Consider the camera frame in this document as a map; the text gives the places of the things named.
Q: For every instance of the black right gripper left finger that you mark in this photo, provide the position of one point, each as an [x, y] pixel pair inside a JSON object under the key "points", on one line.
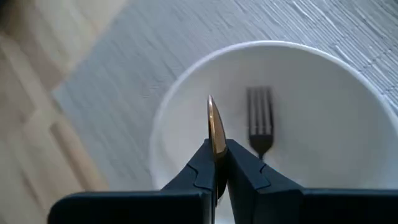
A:
{"points": [[155, 207]]}

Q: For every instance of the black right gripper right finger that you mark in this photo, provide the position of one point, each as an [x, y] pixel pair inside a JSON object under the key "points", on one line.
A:
{"points": [[295, 207]]}

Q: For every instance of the metal fork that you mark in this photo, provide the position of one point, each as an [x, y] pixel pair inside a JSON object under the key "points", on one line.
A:
{"points": [[260, 124]]}

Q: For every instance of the gold metal spoon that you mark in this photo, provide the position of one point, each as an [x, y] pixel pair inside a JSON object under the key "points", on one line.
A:
{"points": [[216, 130]]}

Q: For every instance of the white bowl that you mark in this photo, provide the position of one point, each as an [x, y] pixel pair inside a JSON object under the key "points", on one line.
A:
{"points": [[326, 124]]}

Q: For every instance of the grey woven placemat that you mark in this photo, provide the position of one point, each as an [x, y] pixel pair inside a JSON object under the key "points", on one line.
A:
{"points": [[140, 62]]}

